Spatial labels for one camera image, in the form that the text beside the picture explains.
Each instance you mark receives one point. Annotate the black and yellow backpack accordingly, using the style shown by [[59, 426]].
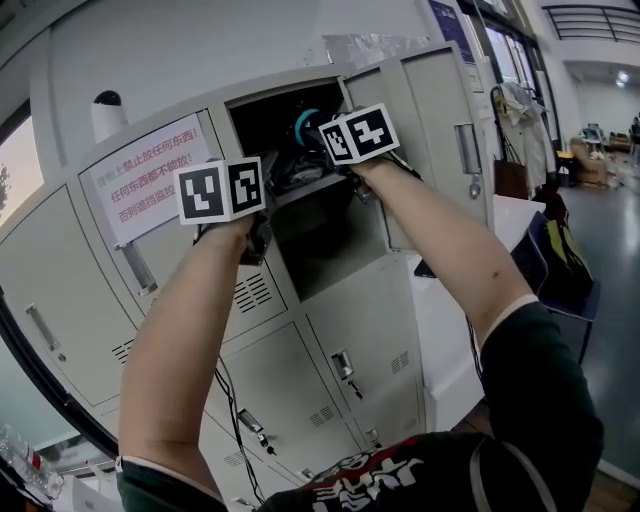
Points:
[[565, 260]]

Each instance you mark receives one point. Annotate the black metal railing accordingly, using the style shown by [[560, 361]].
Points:
[[595, 22]]

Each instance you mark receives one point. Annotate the grey folded cloth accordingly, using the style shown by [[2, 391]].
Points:
[[305, 175]]

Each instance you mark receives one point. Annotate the coat rack with white clothes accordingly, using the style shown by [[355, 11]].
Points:
[[530, 120]]

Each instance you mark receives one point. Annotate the dark green printed shirt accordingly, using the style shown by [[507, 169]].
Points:
[[530, 400]]

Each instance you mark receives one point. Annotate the brown tote bag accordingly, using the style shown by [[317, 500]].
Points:
[[511, 180]]

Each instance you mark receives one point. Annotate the blue wall poster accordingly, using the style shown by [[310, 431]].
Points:
[[452, 25]]

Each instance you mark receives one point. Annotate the white paper sign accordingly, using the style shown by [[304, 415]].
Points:
[[150, 175]]

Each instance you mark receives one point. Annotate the person's right forearm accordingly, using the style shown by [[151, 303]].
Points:
[[440, 240]]

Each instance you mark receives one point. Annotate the person's left forearm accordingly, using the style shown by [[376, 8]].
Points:
[[170, 350]]

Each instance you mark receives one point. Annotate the white table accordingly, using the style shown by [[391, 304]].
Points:
[[450, 340]]

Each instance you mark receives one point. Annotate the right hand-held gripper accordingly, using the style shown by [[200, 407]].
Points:
[[360, 132]]

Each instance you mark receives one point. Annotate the white security camera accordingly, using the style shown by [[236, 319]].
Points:
[[107, 117]]

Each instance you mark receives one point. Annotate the grey metal locker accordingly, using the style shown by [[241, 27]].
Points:
[[75, 300]]

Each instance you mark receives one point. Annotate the cardboard boxes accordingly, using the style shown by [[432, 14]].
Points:
[[590, 162]]

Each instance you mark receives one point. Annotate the blue chair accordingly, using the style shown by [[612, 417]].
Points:
[[575, 305]]

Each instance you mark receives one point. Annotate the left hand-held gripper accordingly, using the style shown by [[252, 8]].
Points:
[[200, 195]]

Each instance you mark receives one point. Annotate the black phone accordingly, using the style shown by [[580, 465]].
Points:
[[424, 269]]

